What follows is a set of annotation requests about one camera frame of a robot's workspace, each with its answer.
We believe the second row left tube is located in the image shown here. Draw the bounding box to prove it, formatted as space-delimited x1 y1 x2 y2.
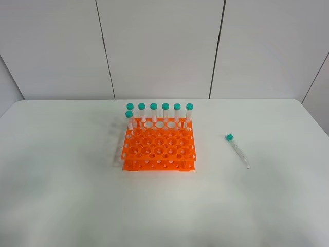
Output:
125 110 134 130

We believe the green-capped test tube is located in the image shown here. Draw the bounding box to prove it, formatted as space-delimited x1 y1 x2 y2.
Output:
225 134 250 169

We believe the orange test tube rack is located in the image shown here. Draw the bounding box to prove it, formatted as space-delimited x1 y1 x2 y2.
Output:
121 118 197 171

